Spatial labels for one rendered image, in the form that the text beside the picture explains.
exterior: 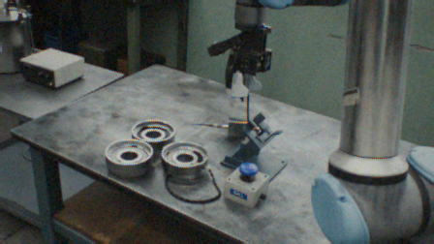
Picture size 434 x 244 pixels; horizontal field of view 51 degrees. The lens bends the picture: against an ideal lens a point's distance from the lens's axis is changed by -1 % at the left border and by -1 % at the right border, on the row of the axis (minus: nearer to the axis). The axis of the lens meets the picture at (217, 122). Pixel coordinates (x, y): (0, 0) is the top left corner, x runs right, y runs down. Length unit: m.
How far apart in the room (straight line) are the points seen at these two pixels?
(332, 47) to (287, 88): 0.37
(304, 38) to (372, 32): 1.95
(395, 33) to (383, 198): 0.23
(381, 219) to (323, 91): 1.97
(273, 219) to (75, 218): 0.60
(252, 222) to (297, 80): 1.81
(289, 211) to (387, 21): 0.48
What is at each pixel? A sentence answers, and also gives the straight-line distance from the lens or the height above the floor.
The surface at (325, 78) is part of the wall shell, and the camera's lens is 2.61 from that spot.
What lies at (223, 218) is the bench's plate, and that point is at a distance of 0.94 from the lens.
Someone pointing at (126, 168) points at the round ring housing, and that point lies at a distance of 1.01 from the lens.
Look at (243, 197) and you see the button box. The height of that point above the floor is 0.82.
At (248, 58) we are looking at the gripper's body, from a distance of 1.11.
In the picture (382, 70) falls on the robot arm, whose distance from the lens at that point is 0.66.
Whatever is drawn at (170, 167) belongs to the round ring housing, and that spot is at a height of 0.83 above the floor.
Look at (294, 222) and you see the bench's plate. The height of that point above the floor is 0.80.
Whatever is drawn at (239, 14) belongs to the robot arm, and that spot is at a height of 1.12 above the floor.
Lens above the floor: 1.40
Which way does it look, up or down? 28 degrees down
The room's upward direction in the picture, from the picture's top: 5 degrees clockwise
